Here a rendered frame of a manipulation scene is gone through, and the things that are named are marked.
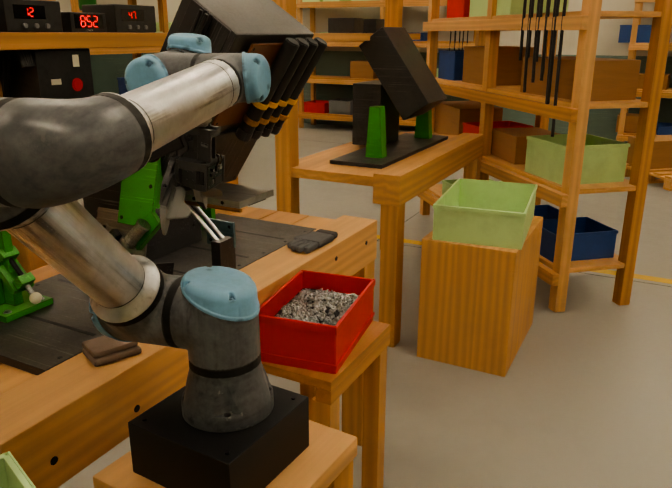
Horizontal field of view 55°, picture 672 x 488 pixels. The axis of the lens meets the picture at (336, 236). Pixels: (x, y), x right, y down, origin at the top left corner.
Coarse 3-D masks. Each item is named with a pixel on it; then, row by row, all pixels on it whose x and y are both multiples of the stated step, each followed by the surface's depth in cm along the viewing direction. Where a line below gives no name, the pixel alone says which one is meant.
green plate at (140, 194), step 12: (144, 168) 162; (156, 168) 160; (132, 180) 163; (144, 180) 162; (156, 180) 160; (120, 192) 165; (132, 192) 164; (144, 192) 162; (156, 192) 161; (120, 204) 165; (132, 204) 164; (144, 204) 162; (156, 204) 163; (120, 216) 165; (132, 216) 164; (144, 216) 162
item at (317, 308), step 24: (288, 288) 167; (312, 288) 176; (336, 288) 173; (360, 288) 171; (264, 312) 154; (288, 312) 157; (312, 312) 158; (336, 312) 160; (360, 312) 160; (264, 336) 149; (288, 336) 147; (312, 336) 145; (336, 336) 143; (360, 336) 163; (264, 360) 151; (288, 360) 148; (312, 360) 147; (336, 360) 145
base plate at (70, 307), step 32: (256, 224) 225; (288, 224) 225; (192, 256) 192; (256, 256) 192; (32, 288) 168; (64, 288) 168; (32, 320) 149; (64, 320) 149; (0, 352) 134; (32, 352) 134; (64, 352) 134
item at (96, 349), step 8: (104, 336) 135; (88, 344) 131; (96, 344) 131; (104, 344) 132; (112, 344) 132; (120, 344) 132; (128, 344) 132; (136, 344) 133; (88, 352) 130; (96, 352) 128; (104, 352) 129; (112, 352) 130; (120, 352) 131; (128, 352) 132; (136, 352) 133; (96, 360) 128; (104, 360) 129; (112, 360) 130
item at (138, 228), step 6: (138, 222) 158; (144, 222) 160; (132, 228) 159; (138, 228) 158; (144, 228) 158; (150, 228) 160; (132, 234) 159; (138, 234) 159; (126, 240) 160; (132, 240) 160; (138, 240) 160; (126, 246) 160; (132, 246) 160
